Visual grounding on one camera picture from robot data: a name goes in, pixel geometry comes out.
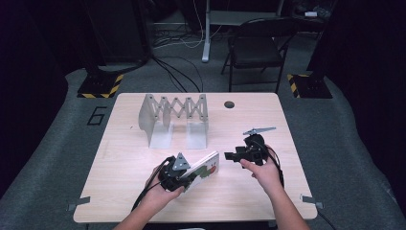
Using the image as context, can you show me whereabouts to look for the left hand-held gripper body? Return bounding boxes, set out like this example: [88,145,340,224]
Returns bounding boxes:
[157,151,192,193]

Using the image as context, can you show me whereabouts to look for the black striped stand base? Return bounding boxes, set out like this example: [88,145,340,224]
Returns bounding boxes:
[285,73,334,100]
[76,71,124,100]

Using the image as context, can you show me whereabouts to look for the black folding chair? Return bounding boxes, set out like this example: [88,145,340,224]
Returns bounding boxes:
[220,16,302,95]

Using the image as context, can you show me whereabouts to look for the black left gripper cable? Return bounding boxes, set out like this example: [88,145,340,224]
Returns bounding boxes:
[130,155,176,213]

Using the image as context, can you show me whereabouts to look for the white desk leg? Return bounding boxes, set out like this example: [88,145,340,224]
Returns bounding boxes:
[201,0,213,63]

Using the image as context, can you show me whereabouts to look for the person's left hand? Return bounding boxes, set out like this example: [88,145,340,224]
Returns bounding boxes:
[139,164,186,215]

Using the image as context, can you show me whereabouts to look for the white caterpillar picture book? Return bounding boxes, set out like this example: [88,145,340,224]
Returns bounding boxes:
[179,150,221,195]

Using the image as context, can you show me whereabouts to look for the grey expandable bookend rack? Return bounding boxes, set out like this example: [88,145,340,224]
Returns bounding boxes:
[137,92,211,150]

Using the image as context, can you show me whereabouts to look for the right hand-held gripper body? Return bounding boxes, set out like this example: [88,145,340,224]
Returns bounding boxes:
[236,126,278,168]

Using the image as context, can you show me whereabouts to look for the person's dark clothing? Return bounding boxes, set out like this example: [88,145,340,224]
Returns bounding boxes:
[140,220,276,230]

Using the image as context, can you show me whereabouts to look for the grey table clamp bracket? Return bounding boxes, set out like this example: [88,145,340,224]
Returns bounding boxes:
[299,193,325,211]
[65,195,92,213]

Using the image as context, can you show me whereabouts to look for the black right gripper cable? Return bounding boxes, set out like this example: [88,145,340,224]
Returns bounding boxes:
[252,137,337,230]

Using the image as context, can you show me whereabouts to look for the black floor cables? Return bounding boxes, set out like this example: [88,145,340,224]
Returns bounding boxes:
[148,55,205,94]

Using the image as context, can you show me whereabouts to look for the person's right hand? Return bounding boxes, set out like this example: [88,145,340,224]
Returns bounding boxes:
[238,144,284,196]

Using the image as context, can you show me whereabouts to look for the white floor cables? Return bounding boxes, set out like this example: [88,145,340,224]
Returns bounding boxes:
[152,0,225,50]

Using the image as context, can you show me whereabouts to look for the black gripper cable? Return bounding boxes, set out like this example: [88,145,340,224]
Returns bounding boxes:
[252,137,337,230]
[130,155,176,213]

